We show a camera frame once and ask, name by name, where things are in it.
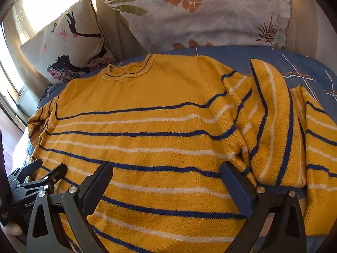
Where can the window frame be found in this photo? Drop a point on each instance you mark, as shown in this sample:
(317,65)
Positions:
(8,66)

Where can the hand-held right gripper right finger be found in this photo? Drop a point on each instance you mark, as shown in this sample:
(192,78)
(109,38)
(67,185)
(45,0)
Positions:
(237,187)

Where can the leaf print pillow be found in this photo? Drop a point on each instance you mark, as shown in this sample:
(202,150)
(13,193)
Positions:
(210,18)

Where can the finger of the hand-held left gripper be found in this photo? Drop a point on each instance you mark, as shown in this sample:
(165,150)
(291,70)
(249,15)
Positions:
(31,166)
(56,172)

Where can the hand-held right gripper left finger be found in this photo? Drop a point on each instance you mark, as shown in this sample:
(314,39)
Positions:
(98,181)

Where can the figure print cushion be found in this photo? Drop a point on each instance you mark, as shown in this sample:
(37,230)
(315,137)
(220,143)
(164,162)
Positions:
(63,47)

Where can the blue patterned bedsheet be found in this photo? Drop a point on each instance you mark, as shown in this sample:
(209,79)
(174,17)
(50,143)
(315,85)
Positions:
(302,63)

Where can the yellow striped knit sweater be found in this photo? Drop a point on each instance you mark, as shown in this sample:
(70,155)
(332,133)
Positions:
(158,142)

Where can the person's left hand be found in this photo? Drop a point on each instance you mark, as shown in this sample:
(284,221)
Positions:
(14,229)

